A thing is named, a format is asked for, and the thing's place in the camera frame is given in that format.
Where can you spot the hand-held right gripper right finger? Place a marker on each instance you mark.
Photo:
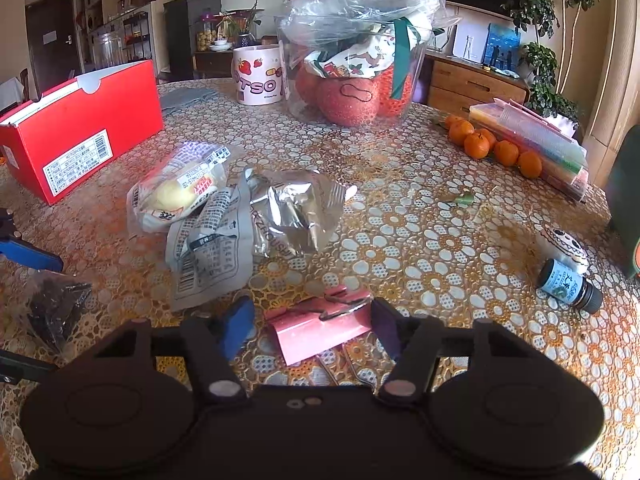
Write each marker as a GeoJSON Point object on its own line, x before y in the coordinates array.
{"type": "Point", "coordinates": [385, 329]}

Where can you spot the small round white lid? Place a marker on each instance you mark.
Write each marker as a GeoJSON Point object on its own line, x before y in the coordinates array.
{"type": "Point", "coordinates": [562, 245]}

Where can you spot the white strawberry print mug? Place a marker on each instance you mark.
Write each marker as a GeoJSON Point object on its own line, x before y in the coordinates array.
{"type": "Point", "coordinates": [255, 80]}

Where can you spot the small plant in patterned pot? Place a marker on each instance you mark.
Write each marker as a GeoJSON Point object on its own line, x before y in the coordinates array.
{"type": "Point", "coordinates": [246, 39]}

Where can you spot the clear plastic bag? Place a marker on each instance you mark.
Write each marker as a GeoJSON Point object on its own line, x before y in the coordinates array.
{"type": "Point", "coordinates": [350, 10]}

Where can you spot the clear plastic tub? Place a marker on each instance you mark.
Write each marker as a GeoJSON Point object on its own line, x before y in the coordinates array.
{"type": "Point", "coordinates": [290, 60]}

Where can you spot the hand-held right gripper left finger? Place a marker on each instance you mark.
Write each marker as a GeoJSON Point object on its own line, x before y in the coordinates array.
{"type": "Point", "coordinates": [237, 325]}

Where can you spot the small pink ridged block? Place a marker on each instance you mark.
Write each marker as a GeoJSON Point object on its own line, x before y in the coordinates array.
{"type": "Point", "coordinates": [310, 335]}

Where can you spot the green ribbon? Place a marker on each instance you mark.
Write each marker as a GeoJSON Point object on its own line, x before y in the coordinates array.
{"type": "Point", "coordinates": [402, 60]}

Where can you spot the white standing air conditioner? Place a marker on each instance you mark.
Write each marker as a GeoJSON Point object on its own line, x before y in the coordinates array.
{"type": "Point", "coordinates": [607, 60]}

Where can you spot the red cardboard box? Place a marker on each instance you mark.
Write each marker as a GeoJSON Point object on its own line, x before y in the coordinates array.
{"type": "Point", "coordinates": [100, 105]}

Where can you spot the small green stem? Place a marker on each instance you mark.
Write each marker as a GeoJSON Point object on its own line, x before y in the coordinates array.
{"type": "Point", "coordinates": [462, 199]}

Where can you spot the snack jar with pink lid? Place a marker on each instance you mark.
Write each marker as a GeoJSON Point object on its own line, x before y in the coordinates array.
{"type": "Point", "coordinates": [206, 35]}

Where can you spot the reindeer print gift bag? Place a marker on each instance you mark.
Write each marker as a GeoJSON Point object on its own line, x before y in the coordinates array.
{"type": "Point", "coordinates": [350, 60]}

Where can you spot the clear glass jar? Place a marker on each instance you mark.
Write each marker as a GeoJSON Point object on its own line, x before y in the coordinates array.
{"type": "Point", "coordinates": [107, 50]}

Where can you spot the blue picture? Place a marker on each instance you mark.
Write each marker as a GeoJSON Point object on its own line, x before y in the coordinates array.
{"type": "Point", "coordinates": [502, 45]}

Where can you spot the white bowl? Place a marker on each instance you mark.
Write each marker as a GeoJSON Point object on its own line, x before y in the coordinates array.
{"type": "Point", "coordinates": [220, 47]}

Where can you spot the green potted tree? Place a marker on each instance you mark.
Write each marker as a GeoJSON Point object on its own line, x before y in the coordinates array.
{"type": "Point", "coordinates": [537, 5]}

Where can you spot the printed foil snack packet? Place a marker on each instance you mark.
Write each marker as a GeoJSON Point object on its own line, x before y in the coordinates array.
{"type": "Point", "coordinates": [210, 260]}

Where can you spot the black plastic packet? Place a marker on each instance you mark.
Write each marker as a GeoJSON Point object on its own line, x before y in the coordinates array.
{"type": "Point", "coordinates": [55, 310]}

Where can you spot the small dark bottle blue label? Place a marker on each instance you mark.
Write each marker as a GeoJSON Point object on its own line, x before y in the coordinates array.
{"type": "Point", "coordinates": [560, 280]}

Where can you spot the dark cabinet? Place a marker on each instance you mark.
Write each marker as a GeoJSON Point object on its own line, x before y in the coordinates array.
{"type": "Point", "coordinates": [182, 35]}

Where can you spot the white picture frame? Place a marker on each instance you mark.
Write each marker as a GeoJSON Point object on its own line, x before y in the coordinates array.
{"type": "Point", "coordinates": [470, 40]}

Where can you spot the row of tangerines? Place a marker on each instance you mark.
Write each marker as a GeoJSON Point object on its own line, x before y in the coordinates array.
{"type": "Point", "coordinates": [476, 145]}

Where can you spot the wooden television cabinet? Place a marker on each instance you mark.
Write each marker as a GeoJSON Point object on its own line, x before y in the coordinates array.
{"type": "Point", "coordinates": [475, 80]}

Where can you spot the black metal rack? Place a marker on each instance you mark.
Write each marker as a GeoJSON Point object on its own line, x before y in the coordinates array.
{"type": "Point", "coordinates": [137, 35]}

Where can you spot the dark wooden door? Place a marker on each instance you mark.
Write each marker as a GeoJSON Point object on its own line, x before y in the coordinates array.
{"type": "Point", "coordinates": [50, 50]}

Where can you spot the clear packet with yellow cake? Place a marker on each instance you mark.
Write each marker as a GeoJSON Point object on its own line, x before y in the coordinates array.
{"type": "Point", "coordinates": [175, 195]}

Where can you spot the red mesh-wrapped fruit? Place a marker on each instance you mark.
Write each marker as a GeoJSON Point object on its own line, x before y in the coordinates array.
{"type": "Point", "coordinates": [306, 85]}
{"type": "Point", "coordinates": [392, 95]}
{"type": "Point", "coordinates": [350, 102]}

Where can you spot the crumpled silver foil wrapper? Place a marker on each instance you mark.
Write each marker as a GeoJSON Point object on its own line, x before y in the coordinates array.
{"type": "Point", "coordinates": [295, 210]}

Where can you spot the lace-covered desktop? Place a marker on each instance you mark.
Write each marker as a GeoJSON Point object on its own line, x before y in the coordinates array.
{"type": "Point", "coordinates": [425, 240]}

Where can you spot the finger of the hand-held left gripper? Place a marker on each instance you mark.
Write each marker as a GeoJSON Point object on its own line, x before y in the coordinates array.
{"type": "Point", "coordinates": [25, 365]}
{"type": "Point", "coordinates": [30, 255]}

